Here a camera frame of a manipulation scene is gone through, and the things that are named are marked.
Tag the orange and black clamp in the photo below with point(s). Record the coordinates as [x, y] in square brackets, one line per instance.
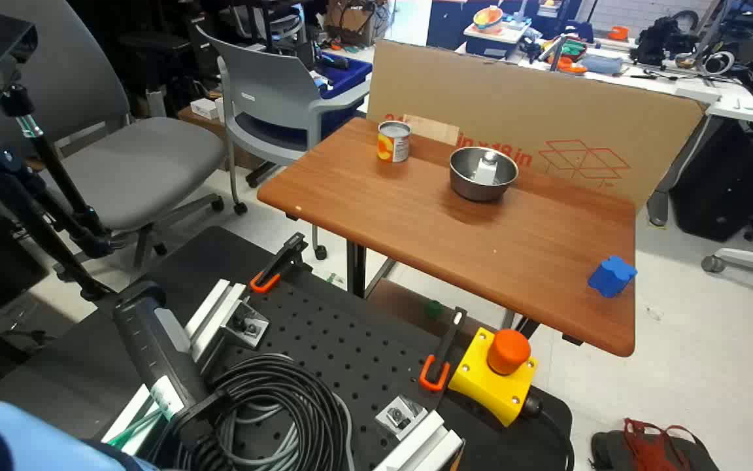
[442, 354]
[280, 262]

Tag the light grey plastic chair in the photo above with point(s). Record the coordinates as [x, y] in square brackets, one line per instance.
[274, 96]

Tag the black perforated base board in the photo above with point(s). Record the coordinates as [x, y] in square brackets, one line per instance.
[340, 336]

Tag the blue storage bin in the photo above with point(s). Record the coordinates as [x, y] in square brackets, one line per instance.
[340, 74]

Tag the white cluttered desk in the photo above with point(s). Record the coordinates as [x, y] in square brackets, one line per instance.
[724, 99]

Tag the long aluminium rail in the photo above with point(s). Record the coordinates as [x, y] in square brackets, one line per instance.
[210, 316]

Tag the metal bowl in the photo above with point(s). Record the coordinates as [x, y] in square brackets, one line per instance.
[464, 185]

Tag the black power box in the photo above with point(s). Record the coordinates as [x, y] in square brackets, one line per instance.
[158, 345]

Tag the black table leg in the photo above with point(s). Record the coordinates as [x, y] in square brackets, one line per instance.
[355, 266]

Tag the yellow emergency stop box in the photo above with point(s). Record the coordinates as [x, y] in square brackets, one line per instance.
[493, 384]

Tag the grey padded office chair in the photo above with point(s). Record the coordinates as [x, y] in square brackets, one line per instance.
[132, 160]

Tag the cardboard back panel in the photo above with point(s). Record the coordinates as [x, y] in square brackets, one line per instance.
[497, 105]

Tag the black camera tripod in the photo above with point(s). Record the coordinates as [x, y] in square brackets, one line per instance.
[52, 185]

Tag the blue cube block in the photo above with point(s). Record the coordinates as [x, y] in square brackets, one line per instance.
[610, 279]

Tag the black backpack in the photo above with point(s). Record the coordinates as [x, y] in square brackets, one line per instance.
[724, 185]

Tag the short aluminium rail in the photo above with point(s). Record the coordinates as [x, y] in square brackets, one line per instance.
[419, 442]

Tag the red and black bag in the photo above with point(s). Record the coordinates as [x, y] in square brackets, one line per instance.
[651, 448]

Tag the blue cloth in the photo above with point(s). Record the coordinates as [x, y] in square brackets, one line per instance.
[18, 442]

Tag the tin can with orange label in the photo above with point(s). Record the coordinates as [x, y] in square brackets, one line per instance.
[393, 145]

